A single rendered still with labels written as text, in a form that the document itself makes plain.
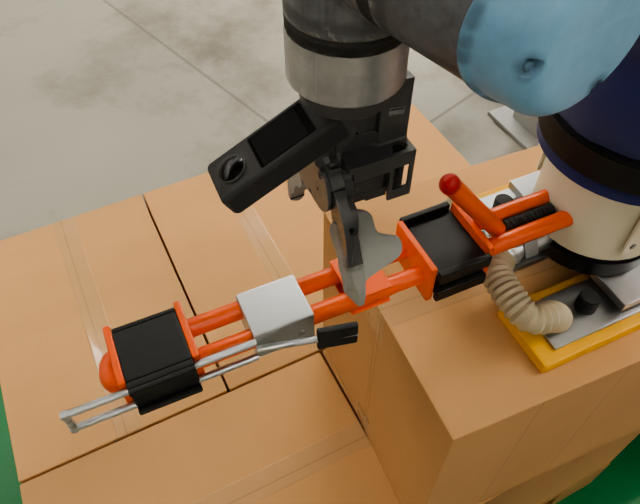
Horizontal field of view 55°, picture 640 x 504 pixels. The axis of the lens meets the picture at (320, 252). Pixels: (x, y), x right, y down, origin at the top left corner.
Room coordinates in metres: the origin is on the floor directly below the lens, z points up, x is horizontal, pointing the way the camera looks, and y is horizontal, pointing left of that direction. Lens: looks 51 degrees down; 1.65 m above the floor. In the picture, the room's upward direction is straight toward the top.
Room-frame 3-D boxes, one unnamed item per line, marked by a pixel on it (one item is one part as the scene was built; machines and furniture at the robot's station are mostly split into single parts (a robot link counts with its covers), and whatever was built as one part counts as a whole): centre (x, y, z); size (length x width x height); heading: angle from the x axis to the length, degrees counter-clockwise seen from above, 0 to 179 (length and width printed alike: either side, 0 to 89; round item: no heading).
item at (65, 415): (0.30, 0.10, 1.07); 0.31 x 0.03 x 0.05; 114
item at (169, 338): (0.32, 0.18, 1.07); 0.08 x 0.07 x 0.05; 114
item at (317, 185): (0.39, -0.03, 1.31); 0.09 x 0.08 x 0.12; 114
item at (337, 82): (0.39, -0.02, 1.39); 0.10 x 0.09 x 0.05; 24
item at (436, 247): (0.46, -0.15, 1.07); 0.10 x 0.08 x 0.06; 24
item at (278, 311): (0.37, 0.05, 1.07); 0.07 x 0.07 x 0.04; 24
